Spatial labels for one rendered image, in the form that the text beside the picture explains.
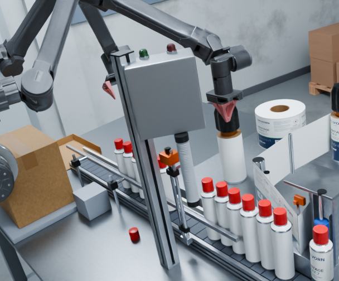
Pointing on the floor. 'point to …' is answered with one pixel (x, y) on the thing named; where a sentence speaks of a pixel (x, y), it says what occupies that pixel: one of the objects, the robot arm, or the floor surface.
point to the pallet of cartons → (333, 56)
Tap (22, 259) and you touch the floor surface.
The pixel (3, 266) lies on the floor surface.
